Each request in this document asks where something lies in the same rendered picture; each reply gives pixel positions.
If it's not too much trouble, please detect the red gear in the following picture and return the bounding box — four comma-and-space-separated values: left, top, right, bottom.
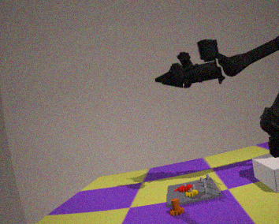
178, 184, 192, 192

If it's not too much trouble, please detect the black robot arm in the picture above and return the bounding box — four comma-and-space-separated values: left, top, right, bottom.
177, 36, 279, 158

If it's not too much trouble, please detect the yellow gear with black stripe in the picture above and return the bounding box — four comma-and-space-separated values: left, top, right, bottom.
185, 190, 198, 196

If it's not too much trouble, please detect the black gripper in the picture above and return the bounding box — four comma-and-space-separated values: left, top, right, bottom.
155, 63, 204, 88

